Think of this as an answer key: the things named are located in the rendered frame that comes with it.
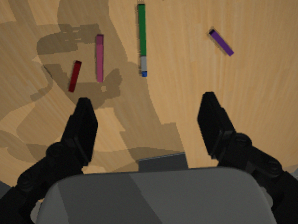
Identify green rod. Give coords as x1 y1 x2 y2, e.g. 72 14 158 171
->
138 4 147 55

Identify pink rod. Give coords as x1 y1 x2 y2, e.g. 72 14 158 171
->
96 34 104 82

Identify dark red rod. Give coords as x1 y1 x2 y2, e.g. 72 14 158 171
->
68 60 82 93

